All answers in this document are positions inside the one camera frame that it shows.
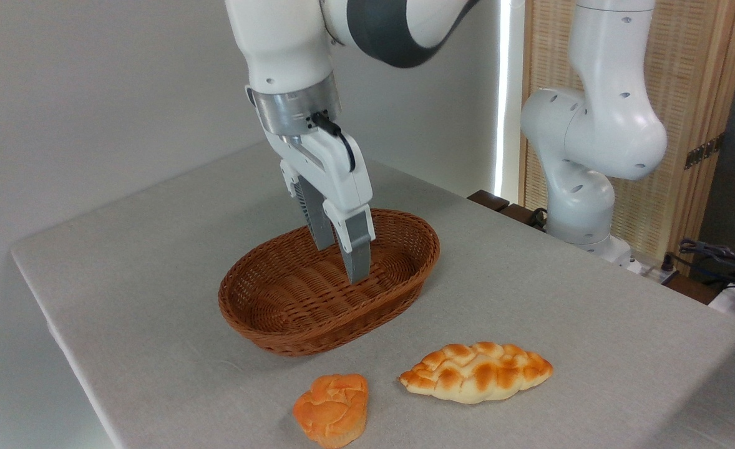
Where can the grey tablecloth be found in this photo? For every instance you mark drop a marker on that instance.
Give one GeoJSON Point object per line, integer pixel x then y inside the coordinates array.
{"type": "Point", "coordinates": [155, 280]}

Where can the white power strip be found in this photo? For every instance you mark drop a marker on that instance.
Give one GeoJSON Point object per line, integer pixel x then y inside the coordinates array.
{"type": "Point", "coordinates": [654, 274]}

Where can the brass screen hinge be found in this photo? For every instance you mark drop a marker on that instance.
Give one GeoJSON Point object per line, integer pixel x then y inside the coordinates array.
{"type": "Point", "coordinates": [703, 151]}

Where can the brown woven wicker basket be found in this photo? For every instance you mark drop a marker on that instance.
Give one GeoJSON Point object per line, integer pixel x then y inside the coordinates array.
{"type": "Point", "coordinates": [292, 299]}

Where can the bamboo folding screen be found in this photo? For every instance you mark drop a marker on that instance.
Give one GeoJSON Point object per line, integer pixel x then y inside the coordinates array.
{"type": "Point", "coordinates": [692, 62]}

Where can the long braided golden bread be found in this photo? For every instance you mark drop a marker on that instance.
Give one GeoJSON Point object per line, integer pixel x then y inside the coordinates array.
{"type": "Point", "coordinates": [477, 373]}

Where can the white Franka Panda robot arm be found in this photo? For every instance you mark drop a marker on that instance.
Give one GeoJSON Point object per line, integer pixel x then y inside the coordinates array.
{"type": "Point", "coordinates": [598, 112]}

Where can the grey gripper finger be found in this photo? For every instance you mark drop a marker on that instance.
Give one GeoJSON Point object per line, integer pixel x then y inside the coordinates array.
{"type": "Point", "coordinates": [316, 218]}
{"type": "Point", "coordinates": [356, 246]}

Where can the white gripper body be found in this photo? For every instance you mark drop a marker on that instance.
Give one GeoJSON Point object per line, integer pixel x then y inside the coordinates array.
{"type": "Point", "coordinates": [336, 174]}

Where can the small round orange bread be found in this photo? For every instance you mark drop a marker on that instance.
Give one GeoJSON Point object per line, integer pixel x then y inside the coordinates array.
{"type": "Point", "coordinates": [333, 408]}

